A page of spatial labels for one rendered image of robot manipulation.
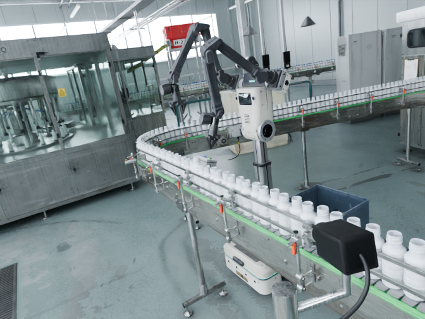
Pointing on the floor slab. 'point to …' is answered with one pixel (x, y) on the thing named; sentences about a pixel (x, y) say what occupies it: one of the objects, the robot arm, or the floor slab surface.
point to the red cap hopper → (174, 35)
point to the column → (242, 27)
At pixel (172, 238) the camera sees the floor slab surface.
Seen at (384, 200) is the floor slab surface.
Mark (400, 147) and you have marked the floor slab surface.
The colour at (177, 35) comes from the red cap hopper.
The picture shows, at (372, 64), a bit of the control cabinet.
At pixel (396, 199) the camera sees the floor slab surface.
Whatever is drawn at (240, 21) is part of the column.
